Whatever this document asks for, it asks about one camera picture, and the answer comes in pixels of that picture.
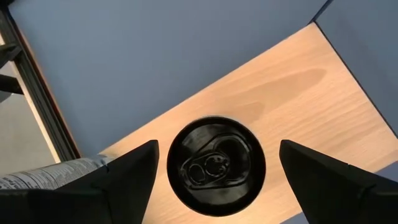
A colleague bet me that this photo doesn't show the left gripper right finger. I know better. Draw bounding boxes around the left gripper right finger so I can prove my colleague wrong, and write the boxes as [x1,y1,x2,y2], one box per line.
[279,139,398,224]

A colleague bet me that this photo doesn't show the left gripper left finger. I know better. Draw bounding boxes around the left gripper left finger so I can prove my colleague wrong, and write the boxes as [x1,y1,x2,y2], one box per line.
[0,139,160,224]

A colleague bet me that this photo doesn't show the white Celsius can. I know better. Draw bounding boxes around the white Celsius can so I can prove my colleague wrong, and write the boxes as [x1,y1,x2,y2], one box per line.
[0,154,116,191]
[166,115,267,218]

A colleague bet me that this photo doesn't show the wooden shelf black metal frame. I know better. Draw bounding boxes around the wooden shelf black metal frame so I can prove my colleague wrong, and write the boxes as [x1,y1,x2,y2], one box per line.
[99,21,398,224]

